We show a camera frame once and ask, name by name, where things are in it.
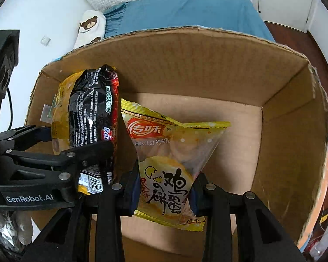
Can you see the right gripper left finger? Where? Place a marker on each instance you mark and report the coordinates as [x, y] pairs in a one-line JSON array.
[[66, 236]]

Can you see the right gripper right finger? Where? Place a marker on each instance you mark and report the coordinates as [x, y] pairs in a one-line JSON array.
[[241, 220]]

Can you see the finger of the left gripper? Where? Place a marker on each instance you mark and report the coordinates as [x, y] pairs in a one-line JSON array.
[[25, 168], [23, 138]]

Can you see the black red noodle packet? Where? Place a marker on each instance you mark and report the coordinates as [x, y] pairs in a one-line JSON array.
[[93, 117]]

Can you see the yellow egg cookie snack bag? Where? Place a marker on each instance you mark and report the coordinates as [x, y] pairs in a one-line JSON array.
[[170, 156]]

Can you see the gloved left hand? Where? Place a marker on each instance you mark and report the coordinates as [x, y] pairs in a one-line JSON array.
[[16, 230]]

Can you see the brown cardboard box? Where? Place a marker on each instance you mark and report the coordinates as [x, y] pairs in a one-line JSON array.
[[252, 114]]

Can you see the blue bed sheet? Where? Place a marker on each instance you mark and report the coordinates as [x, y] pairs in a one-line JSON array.
[[233, 15]]

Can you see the white door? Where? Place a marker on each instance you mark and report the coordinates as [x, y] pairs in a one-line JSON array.
[[295, 14]]

